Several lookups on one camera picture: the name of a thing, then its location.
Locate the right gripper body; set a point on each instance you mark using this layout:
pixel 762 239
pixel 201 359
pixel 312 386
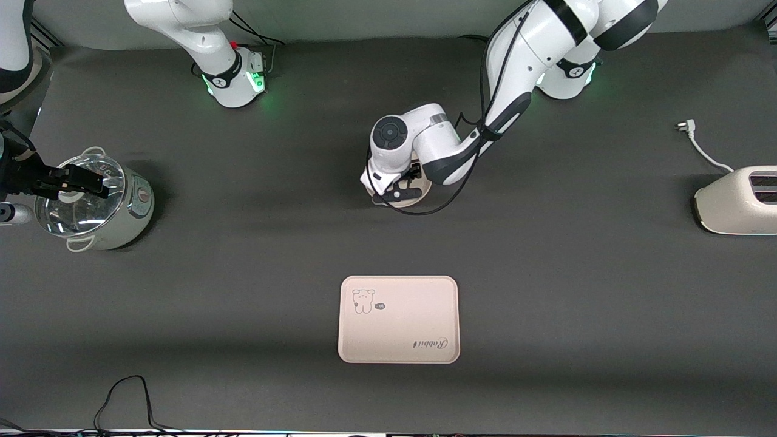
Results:
pixel 24 178

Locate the round beige plate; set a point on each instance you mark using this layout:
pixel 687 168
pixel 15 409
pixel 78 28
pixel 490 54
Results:
pixel 426 189

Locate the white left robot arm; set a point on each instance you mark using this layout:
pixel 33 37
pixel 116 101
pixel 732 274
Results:
pixel 516 54

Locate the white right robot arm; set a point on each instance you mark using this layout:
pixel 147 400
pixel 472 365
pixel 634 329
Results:
pixel 226 67

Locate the beige tray with bear print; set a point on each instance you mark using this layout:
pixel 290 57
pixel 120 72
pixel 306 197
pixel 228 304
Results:
pixel 397 321

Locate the electric pot with glass lid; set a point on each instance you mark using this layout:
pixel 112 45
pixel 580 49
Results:
pixel 121 218

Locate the beige round object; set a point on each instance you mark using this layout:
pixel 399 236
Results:
pixel 36 76

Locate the cream white toaster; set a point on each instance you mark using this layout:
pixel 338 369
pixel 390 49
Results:
pixel 734 206

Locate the aluminium frame rail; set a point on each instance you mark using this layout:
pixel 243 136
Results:
pixel 770 23
pixel 44 31

